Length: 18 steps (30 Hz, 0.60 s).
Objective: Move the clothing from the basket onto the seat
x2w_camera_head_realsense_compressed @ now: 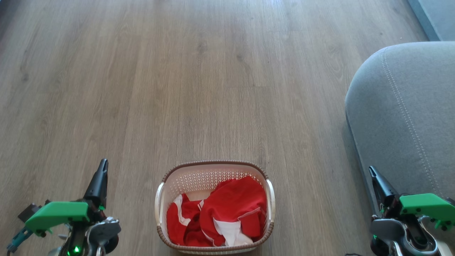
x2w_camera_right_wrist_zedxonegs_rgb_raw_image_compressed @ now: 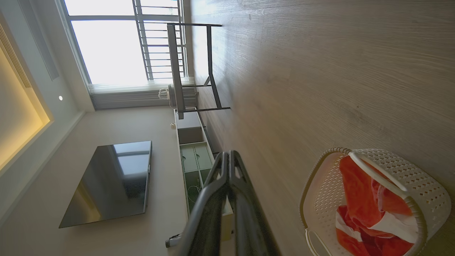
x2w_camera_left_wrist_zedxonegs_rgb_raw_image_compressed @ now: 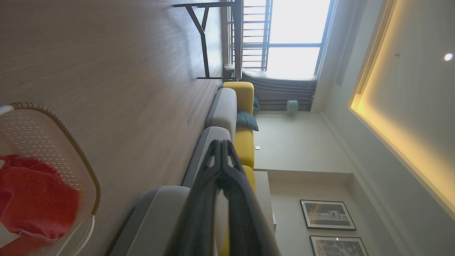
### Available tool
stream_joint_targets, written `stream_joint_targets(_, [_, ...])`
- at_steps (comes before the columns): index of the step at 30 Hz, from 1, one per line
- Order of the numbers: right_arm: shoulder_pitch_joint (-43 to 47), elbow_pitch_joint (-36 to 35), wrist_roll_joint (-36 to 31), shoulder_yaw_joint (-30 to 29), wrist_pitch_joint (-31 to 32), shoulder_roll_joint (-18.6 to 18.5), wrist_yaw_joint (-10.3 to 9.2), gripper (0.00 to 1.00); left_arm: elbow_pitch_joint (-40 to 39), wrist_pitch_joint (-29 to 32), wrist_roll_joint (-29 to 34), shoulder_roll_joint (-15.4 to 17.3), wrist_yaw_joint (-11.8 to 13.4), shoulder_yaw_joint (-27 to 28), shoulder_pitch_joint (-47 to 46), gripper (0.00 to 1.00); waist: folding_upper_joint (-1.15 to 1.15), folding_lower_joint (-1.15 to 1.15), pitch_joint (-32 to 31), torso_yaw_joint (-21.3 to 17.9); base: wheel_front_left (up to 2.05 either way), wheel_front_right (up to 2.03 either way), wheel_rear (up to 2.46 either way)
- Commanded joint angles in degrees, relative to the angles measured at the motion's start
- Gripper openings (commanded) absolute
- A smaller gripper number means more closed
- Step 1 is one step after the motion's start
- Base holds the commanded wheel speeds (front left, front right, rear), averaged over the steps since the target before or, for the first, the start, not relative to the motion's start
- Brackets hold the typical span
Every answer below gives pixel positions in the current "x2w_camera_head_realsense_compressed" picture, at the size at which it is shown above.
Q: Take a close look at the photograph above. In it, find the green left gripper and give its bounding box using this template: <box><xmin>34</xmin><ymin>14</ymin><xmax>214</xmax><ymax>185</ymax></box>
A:
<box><xmin>24</xmin><ymin>159</ymin><xmax>109</xmax><ymax>238</ymax></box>

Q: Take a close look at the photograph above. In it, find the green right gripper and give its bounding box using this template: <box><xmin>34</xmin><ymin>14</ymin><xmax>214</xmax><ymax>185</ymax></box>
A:
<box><xmin>369</xmin><ymin>166</ymin><xmax>455</xmax><ymax>231</ymax></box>

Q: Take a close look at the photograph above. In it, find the red and white garment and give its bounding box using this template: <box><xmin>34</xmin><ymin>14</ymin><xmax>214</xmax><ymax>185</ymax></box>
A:
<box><xmin>166</xmin><ymin>176</ymin><xmax>268</xmax><ymax>247</ymax></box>

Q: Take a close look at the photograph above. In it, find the grey fabric sofa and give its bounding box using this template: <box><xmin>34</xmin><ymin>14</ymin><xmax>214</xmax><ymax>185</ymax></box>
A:
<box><xmin>345</xmin><ymin>42</ymin><xmax>455</xmax><ymax>249</ymax></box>

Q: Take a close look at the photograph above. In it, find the white plastic laundry basket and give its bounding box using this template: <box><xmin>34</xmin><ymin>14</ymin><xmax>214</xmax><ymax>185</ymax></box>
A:
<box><xmin>155</xmin><ymin>160</ymin><xmax>276</xmax><ymax>255</ymax></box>

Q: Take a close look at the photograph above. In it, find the teal left camera connector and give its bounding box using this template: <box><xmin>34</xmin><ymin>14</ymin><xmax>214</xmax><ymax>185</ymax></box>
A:
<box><xmin>6</xmin><ymin>228</ymin><xmax>34</xmax><ymax>254</ymax></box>

